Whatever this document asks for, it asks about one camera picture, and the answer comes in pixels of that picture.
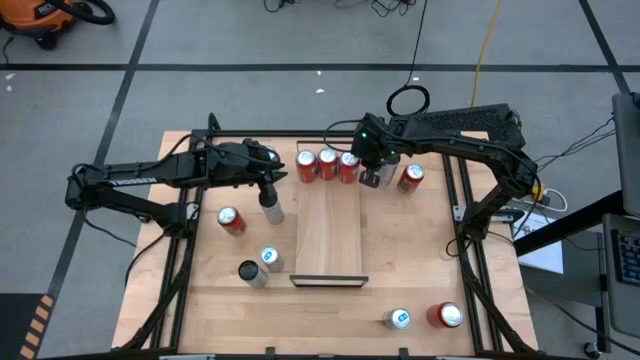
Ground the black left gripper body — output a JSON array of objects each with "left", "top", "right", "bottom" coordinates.
[{"left": 238, "top": 140, "right": 281, "bottom": 184}]

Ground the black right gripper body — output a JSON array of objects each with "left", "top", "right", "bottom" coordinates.
[{"left": 351, "top": 124, "right": 400, "bottom": 171}]

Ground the orange Fanta can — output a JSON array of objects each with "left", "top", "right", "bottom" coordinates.
[
  {"left": 337, "top": 151, "right": 361, "bottom": 185},
  {"left": 316, "top": 147, "right": 340, "bottom": 182},
  {"left": 294, "top": 148, "right": 319, "bottom": 184}
]

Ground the red cola can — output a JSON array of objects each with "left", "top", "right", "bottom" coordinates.
[
  {"left": 396, "top": 163, "right": 426, "bottom": 196},
  {"left": 426, "top": 301, "right": 465, "bottom": 330},
  {"left": 215, "top": 205, "right": 248, "bottom": 237}
]

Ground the white Celsius can orange print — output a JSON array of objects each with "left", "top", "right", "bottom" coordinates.
[{"left": 259, "top": 192, "right": 287, "bottom": 226}]

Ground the white paper sheet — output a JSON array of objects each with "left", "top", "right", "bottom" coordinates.
[{"left": 514, "top": 214, "right": 565, "bottom": 275}]

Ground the grey cart top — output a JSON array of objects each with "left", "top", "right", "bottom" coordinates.
[{"left": 519, "top": 232, "right": 609, "bottom": 307}]

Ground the orange shop vacuum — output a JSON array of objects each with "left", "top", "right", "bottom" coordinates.
[{"left": 0, "top": 0, "right": 116, "bottom": 51}]

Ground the black orange striped mat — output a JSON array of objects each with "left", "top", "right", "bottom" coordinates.
[{"left": 0, "top": 293, "right": 56, "bottom": 360}]

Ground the grey laptop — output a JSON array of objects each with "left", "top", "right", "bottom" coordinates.
[{"left": 601, "top": 91, "right": 640, "bottom": 339}]

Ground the black aluminium table frame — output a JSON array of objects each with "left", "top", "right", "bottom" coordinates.
[{"left": 112, "top": 112, "right": 539, "bottom": 360}]

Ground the black frame wooden shelf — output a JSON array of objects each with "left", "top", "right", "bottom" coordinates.
[{"left": 289, "top": 139, "right": 370, "bottom": 289}]

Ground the black cable with coil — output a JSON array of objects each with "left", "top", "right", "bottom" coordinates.
[{"left": 385, "top": 0, "right": 431, "bottom": 119}]

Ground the yellow hanging cable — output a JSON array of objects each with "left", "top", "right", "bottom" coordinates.
[{"left": 469, "top": 0, "right": 504, "bottom": 107}]

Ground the white power cable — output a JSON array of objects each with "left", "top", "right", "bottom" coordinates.
[{"left": 542, "top": 187, "right": 570, "bottom": 214}]

